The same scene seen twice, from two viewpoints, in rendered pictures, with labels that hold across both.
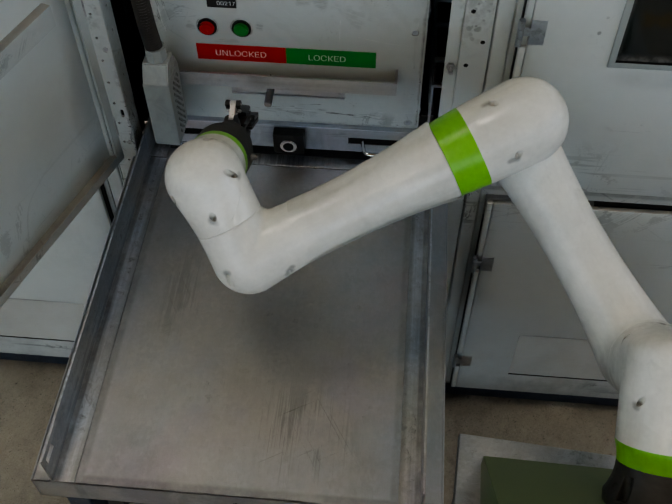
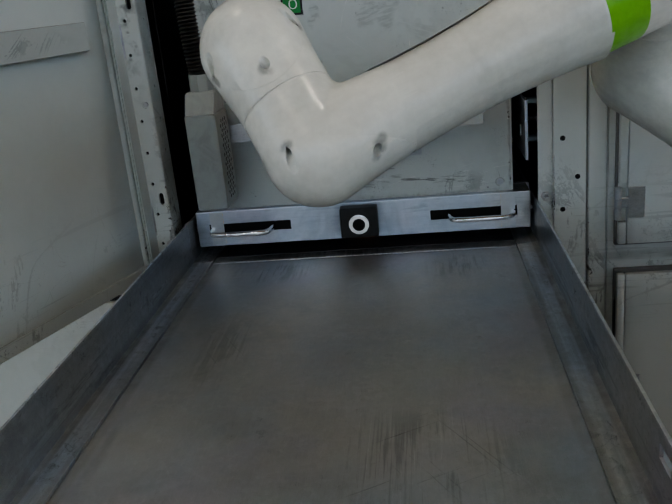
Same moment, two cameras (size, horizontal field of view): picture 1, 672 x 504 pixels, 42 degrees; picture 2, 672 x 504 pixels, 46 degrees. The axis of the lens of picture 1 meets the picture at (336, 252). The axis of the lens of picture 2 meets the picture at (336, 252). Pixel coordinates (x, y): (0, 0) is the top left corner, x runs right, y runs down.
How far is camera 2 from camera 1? 85 cm
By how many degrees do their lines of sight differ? 33
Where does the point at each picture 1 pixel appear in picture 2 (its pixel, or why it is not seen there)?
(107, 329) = (114, 382)
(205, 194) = (254, 30)
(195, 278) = (244, 335)
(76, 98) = (108, 166)
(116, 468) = not seen: outside the picture
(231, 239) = (291, 92)
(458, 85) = (557, 94)
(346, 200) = (451, 38)
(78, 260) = not seen: hidden behind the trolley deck
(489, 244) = (629, 349)
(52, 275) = not seen: hidden behind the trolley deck
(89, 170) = (118, 272)
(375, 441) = (551, 455)
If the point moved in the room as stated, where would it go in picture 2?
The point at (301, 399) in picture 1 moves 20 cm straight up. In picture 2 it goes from (412, 422) to (398, 228)
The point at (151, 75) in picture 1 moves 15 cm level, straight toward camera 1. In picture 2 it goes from (195, 105) to (206, 118)
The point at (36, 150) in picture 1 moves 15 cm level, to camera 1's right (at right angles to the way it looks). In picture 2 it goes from (51, 198) to (156, 188)
